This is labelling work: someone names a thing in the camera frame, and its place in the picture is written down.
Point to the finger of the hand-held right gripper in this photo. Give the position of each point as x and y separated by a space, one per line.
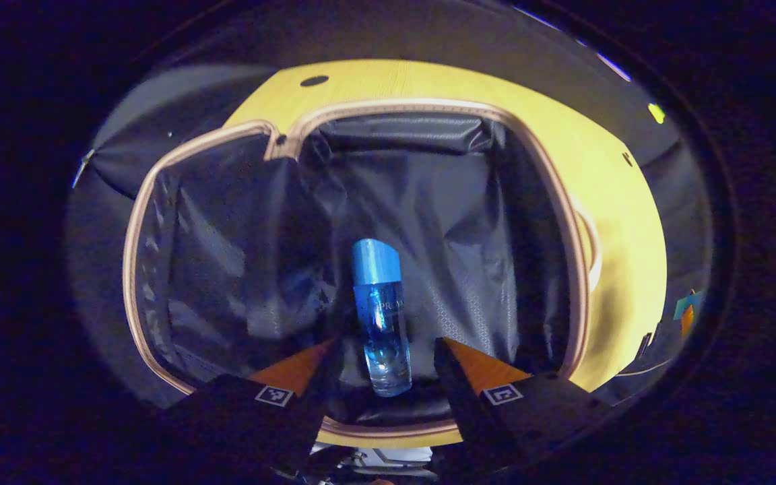
688 325

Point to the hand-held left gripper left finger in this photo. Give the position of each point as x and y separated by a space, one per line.
317 417

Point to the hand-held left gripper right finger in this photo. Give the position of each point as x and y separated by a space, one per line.
459 404

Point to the blue capped clear bottle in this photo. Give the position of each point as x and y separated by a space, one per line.
378 303

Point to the pink suitcase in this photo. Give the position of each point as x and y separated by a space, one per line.
240 256

